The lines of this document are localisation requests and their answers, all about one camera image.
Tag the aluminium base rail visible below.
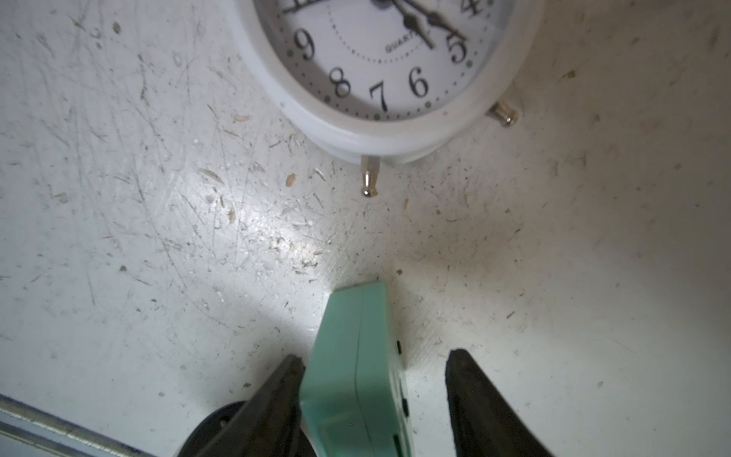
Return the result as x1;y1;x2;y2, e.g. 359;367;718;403
1;395;150;456

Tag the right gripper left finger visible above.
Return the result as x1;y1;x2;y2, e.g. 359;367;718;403
177;354;306;456

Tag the mint square clock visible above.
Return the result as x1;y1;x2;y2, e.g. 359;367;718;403
299;282;412;456

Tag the white twin-bell clock front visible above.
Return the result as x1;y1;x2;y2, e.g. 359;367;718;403
225;0;544;197

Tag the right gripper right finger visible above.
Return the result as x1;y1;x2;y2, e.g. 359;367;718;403
445;348;551;456

